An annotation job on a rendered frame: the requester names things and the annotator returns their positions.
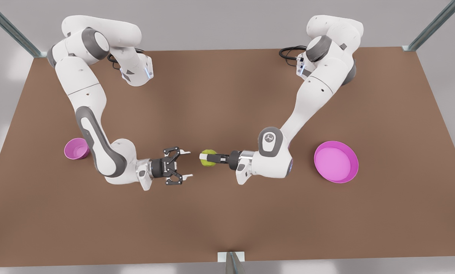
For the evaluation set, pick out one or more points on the small pink bowl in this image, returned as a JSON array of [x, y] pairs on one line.
[[75, 149]]

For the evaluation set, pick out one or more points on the green apple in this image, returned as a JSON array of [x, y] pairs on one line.
[[208, 163]]

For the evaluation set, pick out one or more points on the pink plate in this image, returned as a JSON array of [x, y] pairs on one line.
[[334, 161]]

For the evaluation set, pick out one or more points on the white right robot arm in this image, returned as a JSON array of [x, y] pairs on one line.
[[81, 80]]

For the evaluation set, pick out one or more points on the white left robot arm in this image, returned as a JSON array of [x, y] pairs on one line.
[[318, 91]]

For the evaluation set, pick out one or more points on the silver frame post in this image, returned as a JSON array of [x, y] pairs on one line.
[[10, 27], [232, 263], [435, 24]]

